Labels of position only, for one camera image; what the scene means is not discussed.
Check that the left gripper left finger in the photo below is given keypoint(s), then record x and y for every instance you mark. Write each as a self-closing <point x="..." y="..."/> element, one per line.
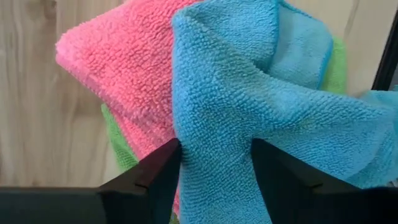
<point x="149" y="186"/>

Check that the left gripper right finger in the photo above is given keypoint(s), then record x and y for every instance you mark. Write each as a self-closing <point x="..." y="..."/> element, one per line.
<point x="295" y="199"/>

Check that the green microfiber towel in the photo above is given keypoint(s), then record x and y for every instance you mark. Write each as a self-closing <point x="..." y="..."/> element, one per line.
<point x="119" y="146"/>

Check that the blue microfiber towel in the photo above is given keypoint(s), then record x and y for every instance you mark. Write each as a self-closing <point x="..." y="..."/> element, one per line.
<point x="233" y="93"/>

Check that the pink microfiber towel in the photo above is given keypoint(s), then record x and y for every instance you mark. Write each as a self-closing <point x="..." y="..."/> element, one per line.
<point x="124" y="62"/>

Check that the black aluminium table frame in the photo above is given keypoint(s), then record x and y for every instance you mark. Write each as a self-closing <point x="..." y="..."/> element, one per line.
<point x="388" y="62"/>

